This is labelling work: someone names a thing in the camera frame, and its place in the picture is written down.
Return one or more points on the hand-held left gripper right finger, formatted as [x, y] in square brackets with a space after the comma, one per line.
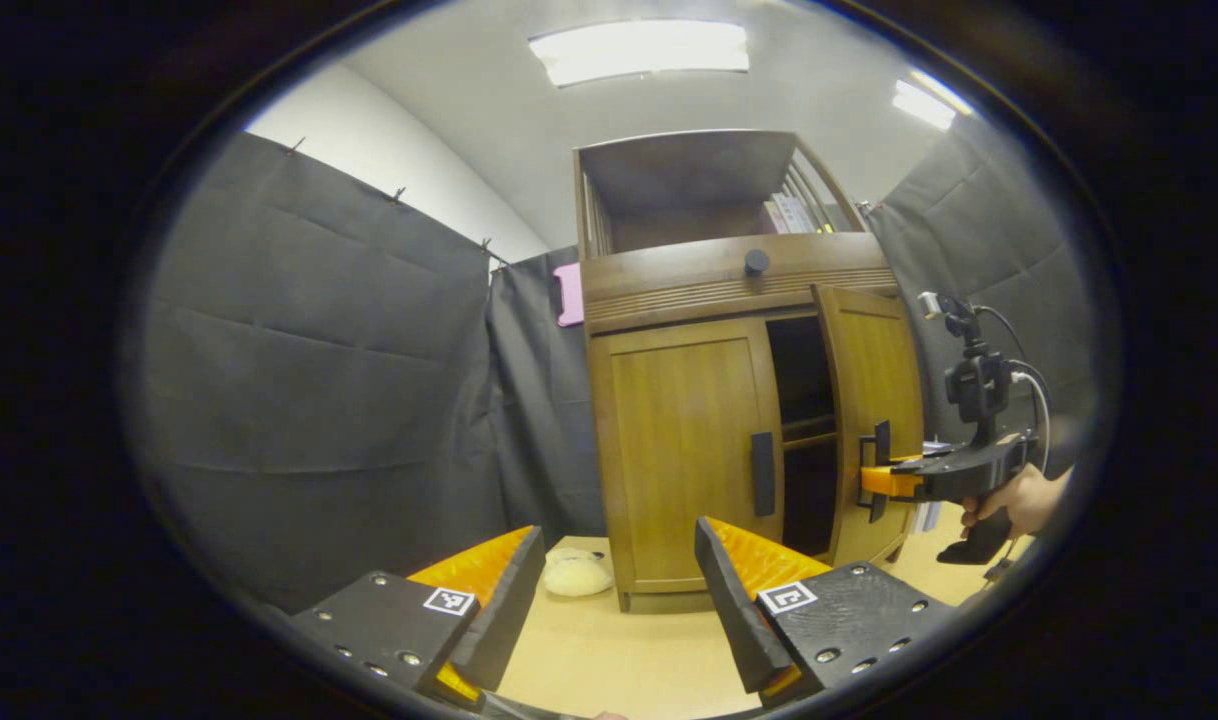
[734, 620]

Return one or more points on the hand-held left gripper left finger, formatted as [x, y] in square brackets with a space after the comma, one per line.
[509, 610]

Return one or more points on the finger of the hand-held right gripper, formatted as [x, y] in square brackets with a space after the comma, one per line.
[884, 482]

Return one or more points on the wooden shoe cabinet door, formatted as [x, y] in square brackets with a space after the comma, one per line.
[684, 450]
[874, 370]

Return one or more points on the wooden double-door shoe cabinet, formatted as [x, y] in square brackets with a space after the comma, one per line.
[689, 170]

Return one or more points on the wooden cabinet drawer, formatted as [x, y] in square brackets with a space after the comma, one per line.
[669, 280]

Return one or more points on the cream soft lump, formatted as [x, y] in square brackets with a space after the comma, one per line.
[579, 575]

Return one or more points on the black round drawer knob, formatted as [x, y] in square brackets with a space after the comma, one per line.
[757, 263]

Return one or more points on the white book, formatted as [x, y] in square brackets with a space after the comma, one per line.
[797, 213]

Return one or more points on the black backdrop cloth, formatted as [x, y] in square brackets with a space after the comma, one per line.
[309, 370]

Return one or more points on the small ceiling light panel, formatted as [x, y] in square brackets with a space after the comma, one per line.
[924, 102]

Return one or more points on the large ceiling light panel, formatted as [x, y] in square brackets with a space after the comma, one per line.
[639, 52]

